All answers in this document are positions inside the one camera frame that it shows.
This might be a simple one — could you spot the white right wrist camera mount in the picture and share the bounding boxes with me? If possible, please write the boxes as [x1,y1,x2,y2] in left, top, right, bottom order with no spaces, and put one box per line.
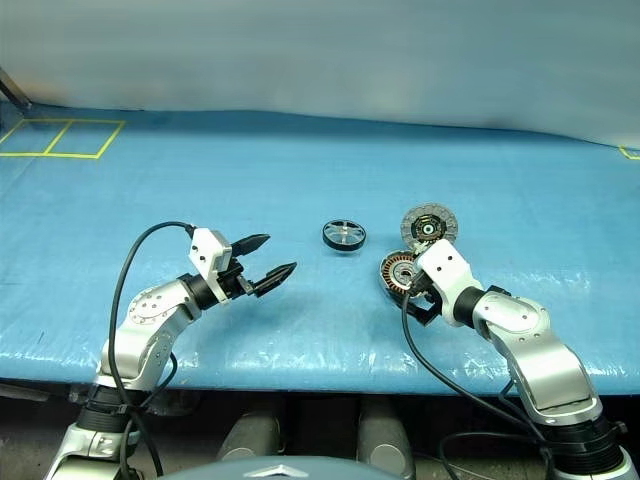
[413,238,485,327]

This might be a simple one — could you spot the blue table cover sheet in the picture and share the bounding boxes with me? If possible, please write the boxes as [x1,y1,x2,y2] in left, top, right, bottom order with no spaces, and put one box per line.
[0,102,640,399]

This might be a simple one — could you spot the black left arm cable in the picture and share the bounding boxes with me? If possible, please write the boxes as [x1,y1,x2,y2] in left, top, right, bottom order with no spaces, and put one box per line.
[107,221,179,480]

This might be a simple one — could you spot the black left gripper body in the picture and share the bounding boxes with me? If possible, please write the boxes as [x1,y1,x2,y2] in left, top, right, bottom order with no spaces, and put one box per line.
[218,255,259,303]

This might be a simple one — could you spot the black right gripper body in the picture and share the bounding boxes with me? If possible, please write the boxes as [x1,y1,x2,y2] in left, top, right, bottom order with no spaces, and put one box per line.
[408,272,443,317]

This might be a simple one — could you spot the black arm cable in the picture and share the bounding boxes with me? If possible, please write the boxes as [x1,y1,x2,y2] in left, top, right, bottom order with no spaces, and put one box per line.
[401,292,557,480]
[107,221,179,480]

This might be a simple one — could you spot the black round rotor cap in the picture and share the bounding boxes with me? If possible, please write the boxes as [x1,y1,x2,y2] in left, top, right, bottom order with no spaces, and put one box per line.
[320,218,370,254]

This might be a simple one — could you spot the copper wound motor stator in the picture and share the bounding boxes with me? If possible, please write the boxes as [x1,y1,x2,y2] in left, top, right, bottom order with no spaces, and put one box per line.
[375,249,422,302]

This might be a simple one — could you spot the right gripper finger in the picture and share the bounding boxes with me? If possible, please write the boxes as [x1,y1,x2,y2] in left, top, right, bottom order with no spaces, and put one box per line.
[401,298,438,328]

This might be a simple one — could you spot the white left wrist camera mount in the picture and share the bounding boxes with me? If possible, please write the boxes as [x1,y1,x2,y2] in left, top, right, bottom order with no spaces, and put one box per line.
[187,227,236,305]

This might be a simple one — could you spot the grey-blue dome with silver emblem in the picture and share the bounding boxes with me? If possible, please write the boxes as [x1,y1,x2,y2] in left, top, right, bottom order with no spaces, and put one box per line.
[168,454,402,480]

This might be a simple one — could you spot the grey round motor base plate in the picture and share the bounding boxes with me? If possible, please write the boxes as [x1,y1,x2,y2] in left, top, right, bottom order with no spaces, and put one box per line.
[400,201,459,250]

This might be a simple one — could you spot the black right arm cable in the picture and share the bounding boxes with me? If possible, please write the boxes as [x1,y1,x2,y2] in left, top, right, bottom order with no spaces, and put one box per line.
[401,292,557,480]

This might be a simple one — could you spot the grey rounded shape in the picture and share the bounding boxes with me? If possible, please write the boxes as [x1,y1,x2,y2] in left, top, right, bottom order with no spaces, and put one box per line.
[217,409,287,464]
[356,398,417,480]

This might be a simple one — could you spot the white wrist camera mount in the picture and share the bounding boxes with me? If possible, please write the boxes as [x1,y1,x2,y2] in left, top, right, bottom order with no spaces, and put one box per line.
[413,238,485,327]
[187,227,236,305]

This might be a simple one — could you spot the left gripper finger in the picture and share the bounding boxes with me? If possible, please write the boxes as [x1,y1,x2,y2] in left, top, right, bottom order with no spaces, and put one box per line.
[230,233,272,259]
[251,261,299,300]

